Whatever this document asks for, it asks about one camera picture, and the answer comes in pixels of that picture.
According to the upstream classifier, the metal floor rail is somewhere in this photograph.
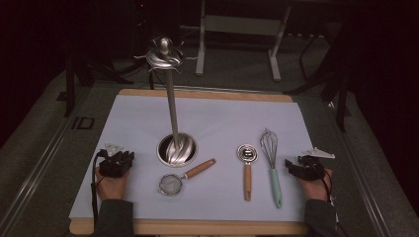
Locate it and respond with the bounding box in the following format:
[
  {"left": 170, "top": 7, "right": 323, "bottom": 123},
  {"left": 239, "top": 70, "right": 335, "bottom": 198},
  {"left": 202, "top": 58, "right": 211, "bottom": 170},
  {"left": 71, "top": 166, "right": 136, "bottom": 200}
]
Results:
[
  {"left": 0, "top": 88, "right": 93, "bottom": 237},
  {"left": 325, "top": 102, "right": 393, "bottom": 237}
]

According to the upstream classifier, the left hand-held gripper cable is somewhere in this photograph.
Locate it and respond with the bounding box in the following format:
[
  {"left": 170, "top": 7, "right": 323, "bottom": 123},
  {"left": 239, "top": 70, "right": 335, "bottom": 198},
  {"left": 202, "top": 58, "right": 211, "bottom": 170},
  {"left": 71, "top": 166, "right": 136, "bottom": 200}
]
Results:
[{"left": 90, "top": 149, "right": 110, "bottom": 231}]

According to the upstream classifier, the white paper sheet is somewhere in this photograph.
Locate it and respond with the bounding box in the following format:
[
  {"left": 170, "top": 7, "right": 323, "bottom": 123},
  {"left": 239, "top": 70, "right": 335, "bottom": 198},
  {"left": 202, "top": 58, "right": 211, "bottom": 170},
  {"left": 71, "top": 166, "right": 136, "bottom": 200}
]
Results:
[{"left": 68, "top": 94, "right": 339, "bottom": 223}]

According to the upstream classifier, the right hand-held gripper cable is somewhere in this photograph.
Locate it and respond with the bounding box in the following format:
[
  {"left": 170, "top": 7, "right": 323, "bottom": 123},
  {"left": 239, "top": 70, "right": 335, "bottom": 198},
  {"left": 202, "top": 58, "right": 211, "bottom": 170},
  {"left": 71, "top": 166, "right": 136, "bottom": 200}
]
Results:
[{"left": 307, "top": 159, "right": 351, "bottom": 237}]

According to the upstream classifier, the person's left hand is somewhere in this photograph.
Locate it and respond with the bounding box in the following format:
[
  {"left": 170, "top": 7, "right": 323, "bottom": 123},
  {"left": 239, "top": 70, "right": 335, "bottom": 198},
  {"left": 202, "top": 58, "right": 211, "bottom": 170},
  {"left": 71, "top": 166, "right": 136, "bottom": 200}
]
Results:
[{"left": 94, "top": 166, "right": 130, "bottom": 201}]

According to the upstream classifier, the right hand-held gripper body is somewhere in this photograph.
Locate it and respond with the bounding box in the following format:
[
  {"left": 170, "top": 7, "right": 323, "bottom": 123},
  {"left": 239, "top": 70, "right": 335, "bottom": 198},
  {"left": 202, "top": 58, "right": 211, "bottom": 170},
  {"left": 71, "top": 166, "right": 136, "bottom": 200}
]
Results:
[{"left": 294, "top": 146, "right": 336, "bottom": 182}]

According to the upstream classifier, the grey metal frame stand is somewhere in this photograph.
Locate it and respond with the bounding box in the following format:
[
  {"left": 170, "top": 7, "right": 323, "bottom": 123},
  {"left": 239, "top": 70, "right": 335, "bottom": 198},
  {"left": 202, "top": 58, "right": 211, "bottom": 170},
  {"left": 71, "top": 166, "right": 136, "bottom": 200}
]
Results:
[{"left": 179, "top": 0, "right": 293, "bottom": 82}]

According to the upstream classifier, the steel spoon with wooden handle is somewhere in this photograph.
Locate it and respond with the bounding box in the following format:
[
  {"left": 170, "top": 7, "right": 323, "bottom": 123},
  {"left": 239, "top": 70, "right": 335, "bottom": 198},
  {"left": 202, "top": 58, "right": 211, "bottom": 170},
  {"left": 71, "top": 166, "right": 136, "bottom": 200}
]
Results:
[{"left": 236, "top": 143, "right": 259, "bottom": 202}]

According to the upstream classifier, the steel utensil stand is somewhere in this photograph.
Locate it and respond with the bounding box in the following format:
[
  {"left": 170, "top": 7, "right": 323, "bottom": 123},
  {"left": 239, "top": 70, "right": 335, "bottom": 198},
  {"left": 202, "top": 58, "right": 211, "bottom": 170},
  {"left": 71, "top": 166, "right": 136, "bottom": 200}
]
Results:
[{"left": 133, "top": 37, "right": 200, "bottom": 168}]

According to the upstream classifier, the person's right hand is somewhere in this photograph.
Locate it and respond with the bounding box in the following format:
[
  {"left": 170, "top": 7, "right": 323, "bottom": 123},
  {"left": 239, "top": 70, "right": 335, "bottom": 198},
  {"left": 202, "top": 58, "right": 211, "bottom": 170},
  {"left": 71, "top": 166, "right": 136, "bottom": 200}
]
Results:
[{"left": 295, "top": 167, "right": 334, "bottom": 201}]

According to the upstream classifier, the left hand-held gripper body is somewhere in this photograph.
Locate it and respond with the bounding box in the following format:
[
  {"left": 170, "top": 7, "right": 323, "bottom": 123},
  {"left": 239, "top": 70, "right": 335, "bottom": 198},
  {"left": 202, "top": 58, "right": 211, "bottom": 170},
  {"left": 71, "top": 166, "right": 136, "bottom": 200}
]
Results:
[{"left": 98, "top": 142, "right": 130, "bottom": 179}]

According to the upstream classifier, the mesh strainer with wooden handle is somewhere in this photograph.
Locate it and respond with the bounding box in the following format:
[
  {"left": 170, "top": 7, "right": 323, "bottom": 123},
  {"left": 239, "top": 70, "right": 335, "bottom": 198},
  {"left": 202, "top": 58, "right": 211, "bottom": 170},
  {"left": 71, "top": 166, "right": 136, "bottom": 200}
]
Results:
[{"left": 158, "top": 157, "right": 217, "bottom": 198}]

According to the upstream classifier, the hand-held gripper cable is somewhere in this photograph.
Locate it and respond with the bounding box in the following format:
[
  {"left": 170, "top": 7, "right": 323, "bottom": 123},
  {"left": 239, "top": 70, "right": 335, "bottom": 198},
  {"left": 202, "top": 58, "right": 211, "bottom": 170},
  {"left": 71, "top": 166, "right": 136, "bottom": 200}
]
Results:
[
  {"left": 90, "top": 149, "right": 110, "bottom": 231},
  {"left": 307, "top": 159, "right": 351, "bottom": 237}
]

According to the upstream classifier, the whisk with mint handle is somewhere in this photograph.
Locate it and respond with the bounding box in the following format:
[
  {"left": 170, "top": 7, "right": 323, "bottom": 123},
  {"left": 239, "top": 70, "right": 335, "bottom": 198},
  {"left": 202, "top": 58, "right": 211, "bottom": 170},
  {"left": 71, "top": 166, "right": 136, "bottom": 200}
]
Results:
[{"left": 259, "top": 127, "right": 284, "bottom": 209}]

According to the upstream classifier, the black stand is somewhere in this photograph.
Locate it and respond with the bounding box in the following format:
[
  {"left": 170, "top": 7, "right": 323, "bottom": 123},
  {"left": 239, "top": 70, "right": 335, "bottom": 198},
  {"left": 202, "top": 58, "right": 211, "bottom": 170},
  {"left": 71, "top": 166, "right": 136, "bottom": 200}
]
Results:
[
  {"left": 63, "top": 48, "right": 134, "bottom": 118},
  {"left": 285, "top": 19, "right": 352, "bottom": 132}
]

